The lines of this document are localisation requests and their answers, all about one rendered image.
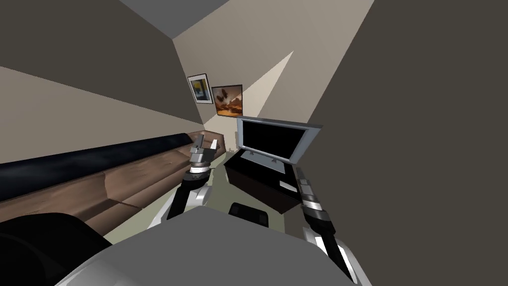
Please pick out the grey framed television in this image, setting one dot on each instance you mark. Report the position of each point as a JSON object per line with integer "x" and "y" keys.
{"x": 274, "y": 141}

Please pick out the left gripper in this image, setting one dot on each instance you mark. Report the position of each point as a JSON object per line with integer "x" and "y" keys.
{"x": 200, "y": 155}

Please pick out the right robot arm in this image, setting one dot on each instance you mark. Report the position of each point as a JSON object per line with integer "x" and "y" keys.
{"x": 323, "y": 226}

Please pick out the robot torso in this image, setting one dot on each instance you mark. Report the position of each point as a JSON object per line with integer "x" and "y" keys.
{"x": 206, "y": 254}

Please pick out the orange wall picture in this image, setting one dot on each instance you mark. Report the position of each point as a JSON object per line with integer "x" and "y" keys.
{"x": 227, "y": 100}

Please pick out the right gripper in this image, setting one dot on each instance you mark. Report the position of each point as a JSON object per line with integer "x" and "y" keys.
{"x": 308, "y": 190}

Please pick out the black television cabinet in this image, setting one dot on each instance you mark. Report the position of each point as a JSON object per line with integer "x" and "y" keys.
{"x": 258, "y": 186}

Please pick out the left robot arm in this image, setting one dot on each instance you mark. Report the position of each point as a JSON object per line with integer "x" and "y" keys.
{"x": 186, "y": 198}

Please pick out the brown sofa with black back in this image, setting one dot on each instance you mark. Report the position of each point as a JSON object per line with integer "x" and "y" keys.
{"x": 131, "y": 178}

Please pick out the yellow and blue wall picture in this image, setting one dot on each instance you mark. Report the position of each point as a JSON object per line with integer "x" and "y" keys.
{"x": 200, "y": 89}

